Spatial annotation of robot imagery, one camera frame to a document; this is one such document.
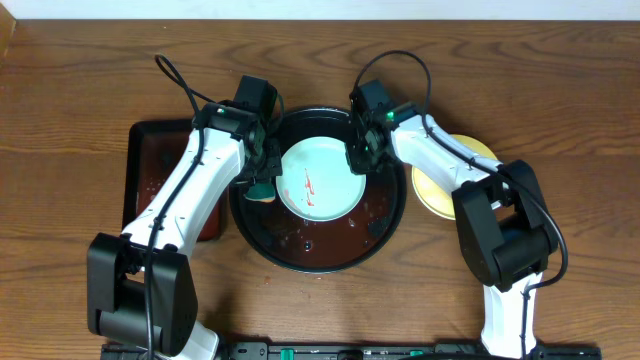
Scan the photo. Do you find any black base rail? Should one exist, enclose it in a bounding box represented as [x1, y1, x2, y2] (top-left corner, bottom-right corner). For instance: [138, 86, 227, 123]
[99, 341, 603, 360]

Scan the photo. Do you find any pale green plate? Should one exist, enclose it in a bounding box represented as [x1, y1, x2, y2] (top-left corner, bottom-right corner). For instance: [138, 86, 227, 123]
[275, 136, 366, 222]

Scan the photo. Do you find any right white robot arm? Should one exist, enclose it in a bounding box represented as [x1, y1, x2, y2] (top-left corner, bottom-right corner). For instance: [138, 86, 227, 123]
[347, 102, 568, 359]

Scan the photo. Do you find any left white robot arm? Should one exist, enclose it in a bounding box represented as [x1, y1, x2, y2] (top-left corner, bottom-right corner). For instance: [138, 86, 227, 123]
[87, 101, 281, 359]

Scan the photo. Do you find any green scrubbing sponge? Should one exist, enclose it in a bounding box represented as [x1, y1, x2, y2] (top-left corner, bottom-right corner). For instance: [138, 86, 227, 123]
[244, 182, 276, 203]

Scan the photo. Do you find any black rectangular tray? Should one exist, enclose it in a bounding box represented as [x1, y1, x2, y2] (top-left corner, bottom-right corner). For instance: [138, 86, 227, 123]
[121, 118, 224, 243]

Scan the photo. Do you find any yellow plate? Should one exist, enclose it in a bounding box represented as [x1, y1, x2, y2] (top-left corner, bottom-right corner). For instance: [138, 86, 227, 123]
[411, 134, 497, 220]

